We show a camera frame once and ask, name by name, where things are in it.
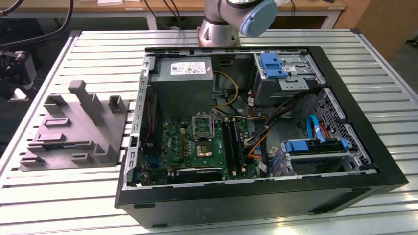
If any CPU socket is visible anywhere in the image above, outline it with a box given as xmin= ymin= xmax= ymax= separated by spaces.
xmin=195 ymin=141 xmax=215 ymax=158

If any RAM stick with blue label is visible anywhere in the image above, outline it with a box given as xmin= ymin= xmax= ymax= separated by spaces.
xmin=42 ymin=143 xmax=82 ymax=150

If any grey parts rack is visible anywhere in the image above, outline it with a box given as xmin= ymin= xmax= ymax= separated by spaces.
xmin=19 ymin=80 xmax=131 ymax=172

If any grey power supply unit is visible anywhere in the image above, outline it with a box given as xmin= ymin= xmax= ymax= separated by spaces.
xmin=149 ymin=56 xmax=217 ymax=123

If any green motherboard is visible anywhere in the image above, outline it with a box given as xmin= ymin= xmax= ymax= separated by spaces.
xmin=141 ymin=111 xmax=262 ymax=186

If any metal socket cover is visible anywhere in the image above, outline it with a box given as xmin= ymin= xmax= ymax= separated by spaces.
xmin=191 ymin=113 xmax=214 ymax=140

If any black graphics card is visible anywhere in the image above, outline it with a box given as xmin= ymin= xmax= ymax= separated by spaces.
xmin=175 ymin=167 xmax=223 ymax=183

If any black RAM slot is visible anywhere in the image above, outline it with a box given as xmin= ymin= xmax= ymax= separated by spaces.
xmin=230 ymin=119 xmax=244 ymax=175
xmin=226 ymin=119 xmax=240 ymax=175
xmin=233 ymin=119 xmax=248 ymax=175
xmin=223 ymin=119 xmax=234 ymax=175

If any blue plastic drive latch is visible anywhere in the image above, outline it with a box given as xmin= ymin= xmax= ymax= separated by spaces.
xmin=261 ymin=52 xmax=289 ymax=79

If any black PC case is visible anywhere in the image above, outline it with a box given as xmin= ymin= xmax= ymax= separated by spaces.
xmin=114 ymin=45 xmax=410 ymax=229

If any metal drive cage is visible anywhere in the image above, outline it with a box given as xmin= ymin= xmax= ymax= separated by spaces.
xmin=253 ymin=52 xmax=328 ymax=106

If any hard disk in blue carrier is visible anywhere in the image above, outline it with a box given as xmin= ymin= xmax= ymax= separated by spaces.
xmin=285 ymin=138 xmax=350 ymax=155

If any wooden desk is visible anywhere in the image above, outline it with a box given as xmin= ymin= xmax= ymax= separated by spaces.
xmin=0 ymin=0 xmax=348 ymax=31

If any metal disk bay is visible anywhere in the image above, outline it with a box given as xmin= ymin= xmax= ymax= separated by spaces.
xmin=270 ymin=137 xmax=377 ymax=177

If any wooden cabinet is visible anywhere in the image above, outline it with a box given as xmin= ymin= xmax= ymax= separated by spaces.
xmin=333 ymin=0 xmax=418 ymax=62

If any white camera bracket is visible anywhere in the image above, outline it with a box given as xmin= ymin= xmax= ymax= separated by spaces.
xmin=15 ymin=50 xmax=38 ymax=86

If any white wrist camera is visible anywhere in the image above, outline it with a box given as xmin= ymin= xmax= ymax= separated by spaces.
xmin=7 ymin=87 xmax=30 ymax=102

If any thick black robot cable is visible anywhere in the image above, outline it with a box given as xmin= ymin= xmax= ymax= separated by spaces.
xmin=0 ymin=0 xmax=75 ymax=49

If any thin cable with silver plug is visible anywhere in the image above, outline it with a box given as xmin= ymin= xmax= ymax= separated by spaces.
xmin=146 ymin=0 xmax=183 ymax=31

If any yellow wire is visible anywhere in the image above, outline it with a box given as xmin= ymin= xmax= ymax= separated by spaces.
xmin=211 ymin=70 xmax=240 ymax=108

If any grey wire bundle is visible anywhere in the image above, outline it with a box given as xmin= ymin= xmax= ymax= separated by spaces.
xmin=211 ymin=106 xmax=266 ymax=120

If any orange wire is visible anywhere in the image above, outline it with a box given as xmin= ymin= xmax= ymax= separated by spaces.
xmin=248 ymin=143 xmax=266 ymax=163

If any black wire bundle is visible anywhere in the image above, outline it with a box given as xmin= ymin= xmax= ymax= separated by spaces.
xmin=245 ymin=89 xmax=321 ymax=147

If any light blue flat wire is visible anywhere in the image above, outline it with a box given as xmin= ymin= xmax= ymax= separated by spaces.
xmin=306 ymin=114 xmax=328 ymax=144

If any red wire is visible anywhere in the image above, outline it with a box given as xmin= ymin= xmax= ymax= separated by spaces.
xmin=318 ymin=121 xmax=340 ymax=141

